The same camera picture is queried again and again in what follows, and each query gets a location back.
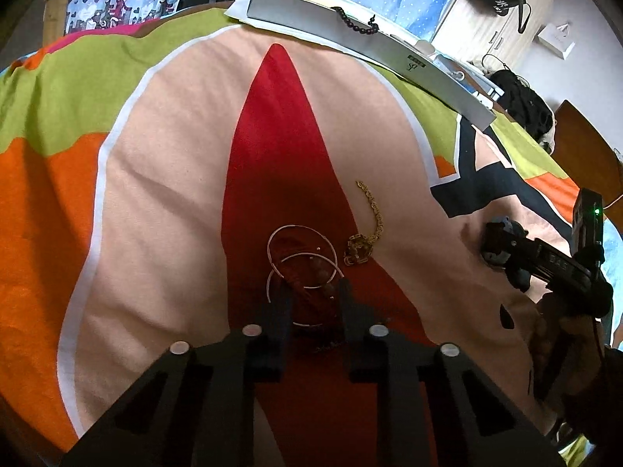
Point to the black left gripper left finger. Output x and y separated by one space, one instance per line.
195 406

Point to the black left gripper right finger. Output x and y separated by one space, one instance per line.
435 406

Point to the light blue hair clip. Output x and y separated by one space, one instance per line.
502 248

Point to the person's right hand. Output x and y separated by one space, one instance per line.
567 352

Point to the wooden headboard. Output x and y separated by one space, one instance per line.
587 158

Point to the black clothes pile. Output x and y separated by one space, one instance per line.
525 107

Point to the colourful cartoon bed cover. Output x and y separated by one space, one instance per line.
142 176

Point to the white plastic storage box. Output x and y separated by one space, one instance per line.
469 78

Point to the white paper bag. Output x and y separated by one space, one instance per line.
557 39

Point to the white wardrobe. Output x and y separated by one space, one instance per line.
469 32

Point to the white cardboard box tray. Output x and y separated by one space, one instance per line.
319 24

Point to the light wooden cabinet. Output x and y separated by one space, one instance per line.
54 17

